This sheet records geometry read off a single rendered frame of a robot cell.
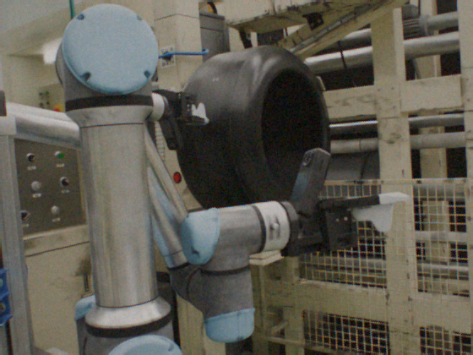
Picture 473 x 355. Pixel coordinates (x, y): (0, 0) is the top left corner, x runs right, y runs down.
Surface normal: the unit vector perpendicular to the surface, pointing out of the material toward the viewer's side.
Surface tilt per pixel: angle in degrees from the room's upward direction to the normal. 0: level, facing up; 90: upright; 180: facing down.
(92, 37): 82
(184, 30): 90
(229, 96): 67
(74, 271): 90
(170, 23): 90
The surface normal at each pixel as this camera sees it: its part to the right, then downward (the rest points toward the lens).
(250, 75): 0.15, -0.45
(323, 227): -0.91, 0.09
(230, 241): 0.40, 0.02
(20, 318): 0.76, -0.03
